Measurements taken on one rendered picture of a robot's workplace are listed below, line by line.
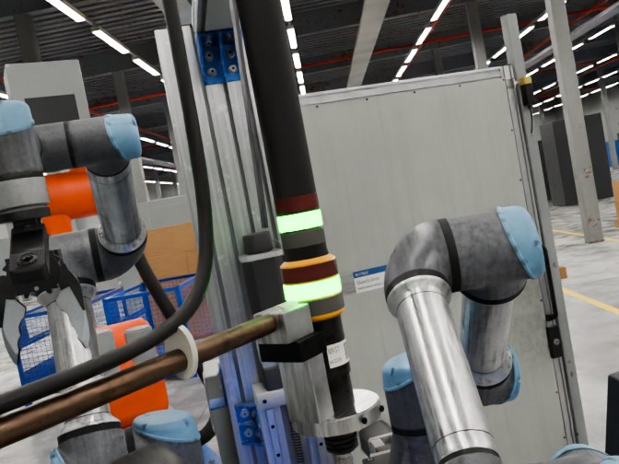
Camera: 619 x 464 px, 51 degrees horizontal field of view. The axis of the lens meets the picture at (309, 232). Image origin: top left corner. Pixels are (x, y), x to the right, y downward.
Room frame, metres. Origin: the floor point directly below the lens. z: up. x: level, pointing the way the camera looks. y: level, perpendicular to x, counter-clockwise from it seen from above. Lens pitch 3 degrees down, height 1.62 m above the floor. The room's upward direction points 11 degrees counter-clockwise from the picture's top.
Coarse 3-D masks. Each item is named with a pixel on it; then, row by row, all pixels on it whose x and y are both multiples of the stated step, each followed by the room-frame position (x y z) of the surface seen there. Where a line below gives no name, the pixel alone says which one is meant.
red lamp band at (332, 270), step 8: (320, 264) 0.48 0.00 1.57; (328, 264) 0.48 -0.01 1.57; (336, 264) 0.49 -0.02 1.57; (288, 272) 0.48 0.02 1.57; (296, 272) 0.48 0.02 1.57; (304, 272) 0.47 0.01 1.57; (312, 272) 0.47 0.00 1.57; (320, 272) 0.47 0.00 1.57; (328, 272) 0.48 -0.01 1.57; (336, 272) 0.49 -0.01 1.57; (288, 280) 0.48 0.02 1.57; (296, 280) 0.48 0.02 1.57; (304, 280) 0.47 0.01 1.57; (312, 280) 0.47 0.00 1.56
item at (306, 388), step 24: (264, 312) 0.46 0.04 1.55; (288, 312) 0.45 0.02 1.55; (264, 336) 0.46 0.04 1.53; (288, 336) 0.44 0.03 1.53; (312, 336) 0.46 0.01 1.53; (264, 360) 0.47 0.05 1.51; (288, 360) 0.45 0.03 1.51; (312, 360) 0.46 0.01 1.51; (288, 384) 0.47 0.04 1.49; (312, 384) 0.46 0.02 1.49; (288, 408) 0.47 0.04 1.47; (312, 408) 0.46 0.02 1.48; (360, 408) 0.47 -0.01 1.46; (312, 432) 0.47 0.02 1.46; (336, 432) 0.46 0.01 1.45
